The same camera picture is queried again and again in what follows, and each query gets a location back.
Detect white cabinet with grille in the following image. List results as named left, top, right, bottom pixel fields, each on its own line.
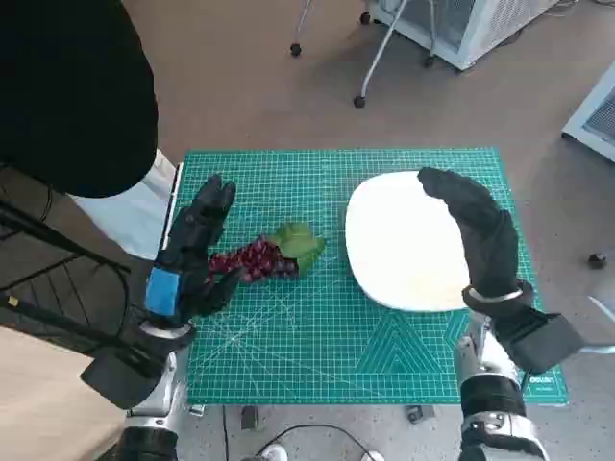
left=560, top=61, right=615, bottom=164

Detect white cabinet with mesh panel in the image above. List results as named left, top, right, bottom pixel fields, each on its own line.
left=372, top=0, right=561, bottom=72

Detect white plate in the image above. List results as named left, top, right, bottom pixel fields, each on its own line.
left=344, top=170, right=475, bottom=312

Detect black floor cable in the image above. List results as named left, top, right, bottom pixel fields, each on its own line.
left=221, top=405, right=367, bottom=461

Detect green cutting mat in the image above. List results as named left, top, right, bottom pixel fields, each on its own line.
left=168, top=147, right=571, bottom=407

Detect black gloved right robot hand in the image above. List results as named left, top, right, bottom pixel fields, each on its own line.
left=416, top=166, right=523, bottom=300

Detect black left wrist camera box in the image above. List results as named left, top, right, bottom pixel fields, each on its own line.
left=80, top=346, right=165, bottom=410

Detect black metal chair frame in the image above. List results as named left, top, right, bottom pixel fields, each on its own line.
left=0, top=165, right=145, bottom=362

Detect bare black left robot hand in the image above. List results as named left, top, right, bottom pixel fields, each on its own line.
left=143, top=174, right=245, bottom=331

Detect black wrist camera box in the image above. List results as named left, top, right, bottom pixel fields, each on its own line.
left=494, top=306, right=585, bottom=376
left=80, top=346, right=165, bottom=410

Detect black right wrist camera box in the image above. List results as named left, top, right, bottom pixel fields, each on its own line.
left=494, top=306, right=585, bottom=376

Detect silver-legged chair with casters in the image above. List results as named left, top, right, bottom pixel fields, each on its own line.
left=289, top=0, right=441, bottom=109

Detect purple toy grapes with leaf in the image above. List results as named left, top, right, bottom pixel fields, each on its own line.
left=207, top=221, right=328, bottom=286

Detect standing person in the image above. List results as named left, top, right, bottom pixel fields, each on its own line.
left=0, top=0, right=178, bottom=263

